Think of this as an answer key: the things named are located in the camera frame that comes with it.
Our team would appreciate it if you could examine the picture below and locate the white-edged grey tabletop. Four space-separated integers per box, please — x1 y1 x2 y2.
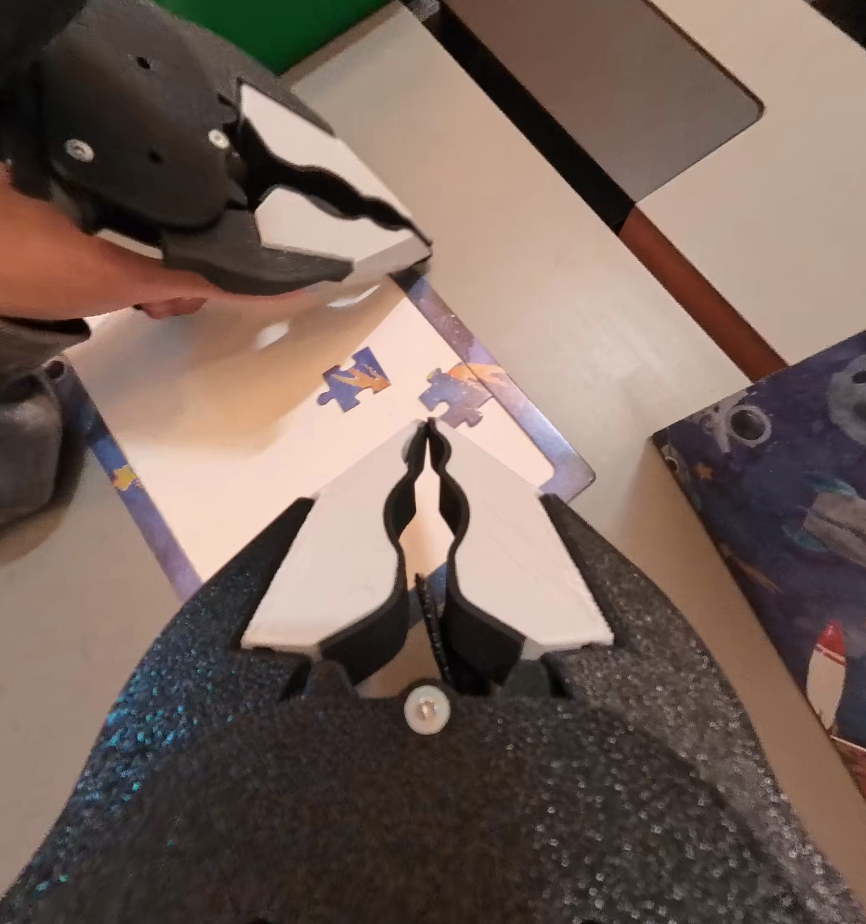
397 0 866 384

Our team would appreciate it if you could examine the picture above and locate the space and ocean print box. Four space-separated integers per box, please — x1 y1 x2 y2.
653 314 866 860

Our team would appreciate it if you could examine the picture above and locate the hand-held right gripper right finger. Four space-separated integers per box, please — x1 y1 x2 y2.
430 417 616 661

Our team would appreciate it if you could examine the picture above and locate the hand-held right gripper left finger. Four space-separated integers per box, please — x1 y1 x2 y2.
241 419 429 655

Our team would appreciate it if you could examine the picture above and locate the dark blue orange-marked puzzle piece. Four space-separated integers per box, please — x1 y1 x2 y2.
418 367 495 428

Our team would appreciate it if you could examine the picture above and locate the white puzzle tray blue rim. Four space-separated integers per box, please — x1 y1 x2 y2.
56 269 597 697

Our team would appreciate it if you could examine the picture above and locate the person's left hand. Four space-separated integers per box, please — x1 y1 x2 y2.
0 157 311 322

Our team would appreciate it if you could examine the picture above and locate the green plastic bin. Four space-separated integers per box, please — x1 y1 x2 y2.
155 0 390 77

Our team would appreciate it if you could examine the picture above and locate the orange comet print puzzle piece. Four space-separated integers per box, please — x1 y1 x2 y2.
316 346 392 414

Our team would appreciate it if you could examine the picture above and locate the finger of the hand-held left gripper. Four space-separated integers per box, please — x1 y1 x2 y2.
238 79 434 246
254 184 434 281

